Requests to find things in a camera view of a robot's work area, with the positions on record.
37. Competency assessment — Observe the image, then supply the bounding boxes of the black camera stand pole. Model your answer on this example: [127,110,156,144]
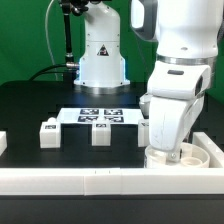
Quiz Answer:
[60,0,89,69]

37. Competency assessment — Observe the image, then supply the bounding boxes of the white U-shaped fence wall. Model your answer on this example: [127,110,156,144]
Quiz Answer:
[0,132,224,195]

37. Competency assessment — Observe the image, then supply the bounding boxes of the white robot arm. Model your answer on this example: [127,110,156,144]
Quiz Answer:
[131,0,224,159]

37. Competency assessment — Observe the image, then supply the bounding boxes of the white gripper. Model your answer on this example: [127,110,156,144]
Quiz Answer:
[147,61,211,153]

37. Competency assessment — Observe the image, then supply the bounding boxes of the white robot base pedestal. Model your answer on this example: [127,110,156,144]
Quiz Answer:
[74,2,130,88]

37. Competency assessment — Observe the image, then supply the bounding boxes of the white sheet with markers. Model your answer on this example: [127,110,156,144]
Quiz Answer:
[57,108,143,125]

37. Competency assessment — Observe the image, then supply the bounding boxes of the white round stool seat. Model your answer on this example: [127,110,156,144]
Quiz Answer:
[144,142,210,169]

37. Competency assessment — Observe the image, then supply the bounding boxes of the black cables at base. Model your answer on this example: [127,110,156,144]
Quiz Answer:
[29,63,78,82]

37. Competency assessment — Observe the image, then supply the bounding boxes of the white cable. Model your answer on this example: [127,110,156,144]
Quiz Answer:
[44,0,59,81]

